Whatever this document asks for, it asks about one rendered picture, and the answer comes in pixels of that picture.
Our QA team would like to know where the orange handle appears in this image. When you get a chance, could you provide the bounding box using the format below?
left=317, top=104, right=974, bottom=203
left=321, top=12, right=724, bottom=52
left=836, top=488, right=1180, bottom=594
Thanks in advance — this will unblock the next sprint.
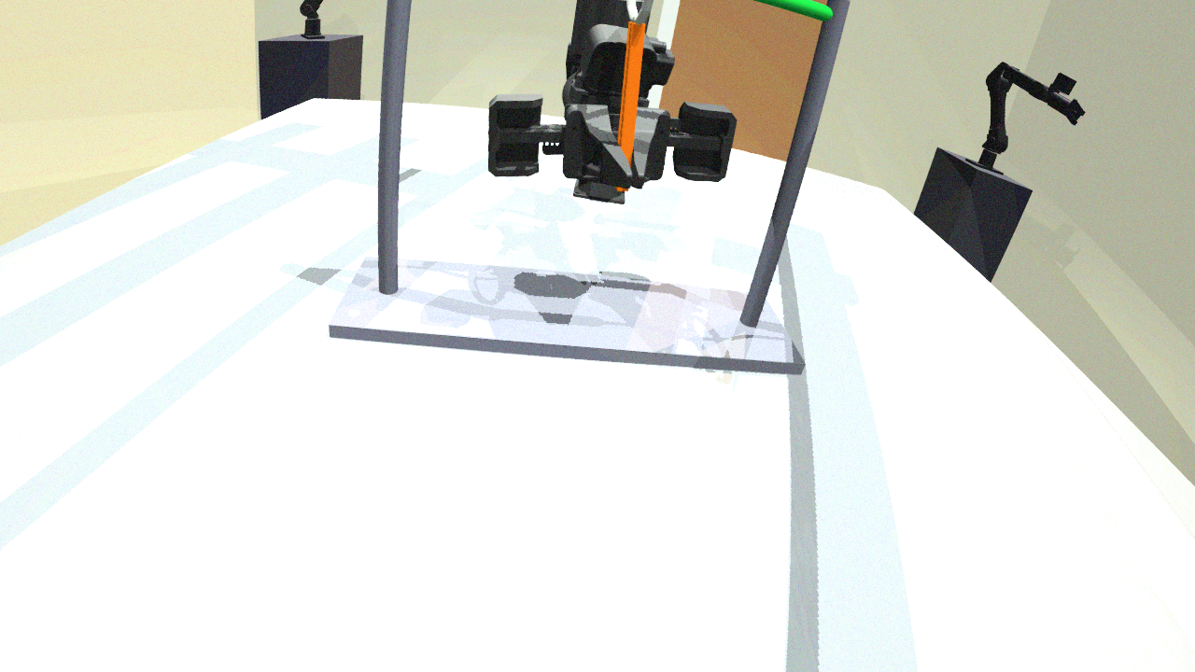
left=618, top=0, right=654, bottom=167

